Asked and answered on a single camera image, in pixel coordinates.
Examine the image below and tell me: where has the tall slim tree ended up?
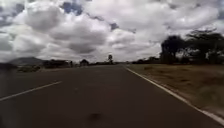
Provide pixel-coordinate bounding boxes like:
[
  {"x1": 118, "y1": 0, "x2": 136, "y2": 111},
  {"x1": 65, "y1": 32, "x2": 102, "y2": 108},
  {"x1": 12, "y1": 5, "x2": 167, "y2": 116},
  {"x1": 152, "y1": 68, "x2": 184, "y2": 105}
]
[{"x1": 107, "y1": 53, "x2": 114, "y2": 65}]

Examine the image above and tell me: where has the grey asphalt road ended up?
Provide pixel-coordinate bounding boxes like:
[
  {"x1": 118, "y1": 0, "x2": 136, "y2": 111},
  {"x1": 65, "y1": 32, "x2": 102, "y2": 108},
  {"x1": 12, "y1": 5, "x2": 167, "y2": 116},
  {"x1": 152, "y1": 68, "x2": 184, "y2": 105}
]
[{"x1": 0, "y1": 64, "x2": 224, "y2": 128}]

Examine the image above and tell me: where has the group of tall dark trees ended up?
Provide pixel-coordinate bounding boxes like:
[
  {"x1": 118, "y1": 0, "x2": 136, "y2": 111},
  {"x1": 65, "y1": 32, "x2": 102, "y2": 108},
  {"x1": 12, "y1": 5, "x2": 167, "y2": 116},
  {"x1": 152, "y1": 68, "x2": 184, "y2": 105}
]
[{"x1": 159, "y1": 28, "x2": 224, "y2": 65}]

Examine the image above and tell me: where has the dry grass verge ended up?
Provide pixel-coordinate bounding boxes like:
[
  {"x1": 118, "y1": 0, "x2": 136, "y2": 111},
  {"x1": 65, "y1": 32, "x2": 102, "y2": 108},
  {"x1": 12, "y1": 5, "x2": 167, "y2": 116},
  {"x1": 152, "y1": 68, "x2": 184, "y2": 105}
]
[{"x1": 126, "y1": 63, "x2": 224, "y2": 118}]

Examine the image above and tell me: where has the distant hill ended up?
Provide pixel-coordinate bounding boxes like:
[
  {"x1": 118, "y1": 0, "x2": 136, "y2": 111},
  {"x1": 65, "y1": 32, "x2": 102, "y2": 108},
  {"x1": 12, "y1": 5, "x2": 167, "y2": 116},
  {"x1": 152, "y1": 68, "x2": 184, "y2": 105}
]
[{"x1": 9, "y1": 56, "x2": 46, "y2": 67}]

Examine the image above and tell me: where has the white dashed centre line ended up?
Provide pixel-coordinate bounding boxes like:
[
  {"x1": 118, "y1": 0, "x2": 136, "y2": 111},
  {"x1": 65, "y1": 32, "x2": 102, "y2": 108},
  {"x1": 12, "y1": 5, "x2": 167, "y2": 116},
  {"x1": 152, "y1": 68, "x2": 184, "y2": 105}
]
[{"x1": 0, "y1": 80, "x2": 63, "y2": 102}]

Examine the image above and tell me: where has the white road edge line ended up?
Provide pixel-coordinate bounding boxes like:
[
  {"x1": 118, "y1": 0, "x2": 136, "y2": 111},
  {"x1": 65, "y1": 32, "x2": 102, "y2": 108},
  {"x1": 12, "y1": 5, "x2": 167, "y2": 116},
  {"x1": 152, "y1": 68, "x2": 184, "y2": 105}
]
[{"x1": 123, "y1": 65, "x2": 224, "y2": 127}]

